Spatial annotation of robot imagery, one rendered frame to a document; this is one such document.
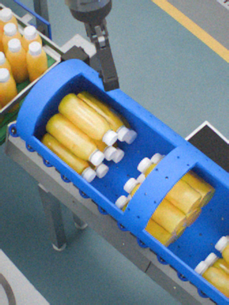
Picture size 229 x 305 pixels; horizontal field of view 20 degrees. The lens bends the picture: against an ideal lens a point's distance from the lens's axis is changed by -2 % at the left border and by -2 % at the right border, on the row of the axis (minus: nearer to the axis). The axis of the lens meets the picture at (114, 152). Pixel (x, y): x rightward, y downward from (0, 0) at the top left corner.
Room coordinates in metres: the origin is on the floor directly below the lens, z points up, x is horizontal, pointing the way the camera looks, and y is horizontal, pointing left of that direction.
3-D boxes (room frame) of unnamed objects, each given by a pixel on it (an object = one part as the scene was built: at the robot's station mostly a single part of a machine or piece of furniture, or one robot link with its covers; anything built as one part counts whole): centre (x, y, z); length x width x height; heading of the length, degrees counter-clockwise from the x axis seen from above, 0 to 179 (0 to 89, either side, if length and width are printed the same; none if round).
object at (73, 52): (1.23, 0.14, 0.95); 0.10 x 0.07 x 0.10; 139
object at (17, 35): (1.29, 0.34, 0.98); 0.07 x 0.07 x 0.17
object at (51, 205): (0.96, 0.23, 0.31); 0.06 x 0.06 x 0.63; 49
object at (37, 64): (1.21, 0.25, 0.98); 0.07 x 0.07 x 0.17
